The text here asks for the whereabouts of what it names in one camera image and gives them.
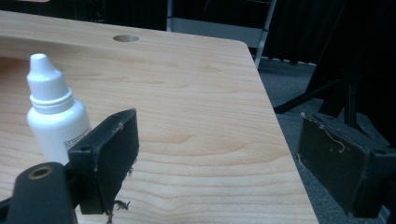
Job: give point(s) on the black tripod stand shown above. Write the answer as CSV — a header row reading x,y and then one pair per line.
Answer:
x,y
339,90

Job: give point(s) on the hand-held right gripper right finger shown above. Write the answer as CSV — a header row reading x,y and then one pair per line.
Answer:
x,y
339,165

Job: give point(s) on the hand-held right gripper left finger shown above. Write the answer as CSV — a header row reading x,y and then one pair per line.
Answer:
x,y
106,161

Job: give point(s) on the white dropper bottle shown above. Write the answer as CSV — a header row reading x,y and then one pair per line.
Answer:
x,y
54,115

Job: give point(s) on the grey metal stand frame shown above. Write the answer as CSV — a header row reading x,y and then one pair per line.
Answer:
x,y
218,29

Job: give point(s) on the black curtain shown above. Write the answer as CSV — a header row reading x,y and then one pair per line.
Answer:
x,y
299,28

